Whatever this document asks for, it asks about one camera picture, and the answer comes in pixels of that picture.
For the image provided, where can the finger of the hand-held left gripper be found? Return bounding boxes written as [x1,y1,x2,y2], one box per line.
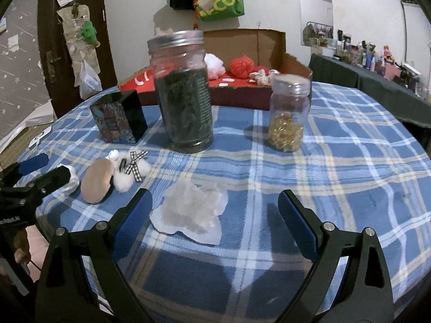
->
[20,166,72,198]
[0,153,48,185]

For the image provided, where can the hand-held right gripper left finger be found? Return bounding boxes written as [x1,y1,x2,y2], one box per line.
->
[35,188,154,323]

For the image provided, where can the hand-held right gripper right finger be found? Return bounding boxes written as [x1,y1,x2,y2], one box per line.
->
[278,189,394,323]

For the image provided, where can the small white scrunchie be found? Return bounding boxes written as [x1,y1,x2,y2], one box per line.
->
[55,166,80,197]

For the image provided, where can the white fluffy checkered bow clip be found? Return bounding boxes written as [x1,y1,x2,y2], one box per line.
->
[107,149,152,194]

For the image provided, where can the orange bath puff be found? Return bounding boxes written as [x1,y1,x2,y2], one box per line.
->
[229,55,259,78]

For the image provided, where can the large white bath puff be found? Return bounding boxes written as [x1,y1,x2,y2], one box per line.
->
[204,53,226,79]

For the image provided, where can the cardboard box red inside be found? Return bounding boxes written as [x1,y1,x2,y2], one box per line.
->
[119,29,314,111]

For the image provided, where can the person's left hand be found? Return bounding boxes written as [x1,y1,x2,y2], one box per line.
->
[13,230,32,266]

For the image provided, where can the white flat device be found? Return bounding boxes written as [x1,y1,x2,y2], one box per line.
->
[29,126,51,149]

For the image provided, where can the blue plaid blanket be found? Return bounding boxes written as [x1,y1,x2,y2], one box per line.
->
[15,81,431,323]

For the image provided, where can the floral black tin box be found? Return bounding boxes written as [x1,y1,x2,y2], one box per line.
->
[89,90,149,144]

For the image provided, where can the clear plastic bag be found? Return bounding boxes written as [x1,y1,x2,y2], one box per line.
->
[79,60,102,96]

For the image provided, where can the small glass jar gold contents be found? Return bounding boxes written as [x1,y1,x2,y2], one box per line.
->
[268,74,312,153]

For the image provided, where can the large glass jar metal lid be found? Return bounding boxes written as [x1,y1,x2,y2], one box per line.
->
[147,30,214,153]

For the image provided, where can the hanging door organizer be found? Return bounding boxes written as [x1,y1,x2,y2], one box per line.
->
[57,3,102,88]

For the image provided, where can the dark brown door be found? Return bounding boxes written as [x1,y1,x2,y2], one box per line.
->
[37,0,118,115]

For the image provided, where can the green plush frog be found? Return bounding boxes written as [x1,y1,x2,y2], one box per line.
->
[80,21,101,47]

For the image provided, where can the dark dresser table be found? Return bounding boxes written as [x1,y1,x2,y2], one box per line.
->
[308,53,431,128]

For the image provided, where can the row of cosmetic bottles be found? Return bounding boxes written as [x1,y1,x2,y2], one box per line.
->
[303,22,431,95]

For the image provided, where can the metal door handle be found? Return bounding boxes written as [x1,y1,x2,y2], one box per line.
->
[45,51,63,82]

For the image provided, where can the wall mirror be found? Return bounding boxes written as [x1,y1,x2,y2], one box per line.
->
[297,0,334,46]

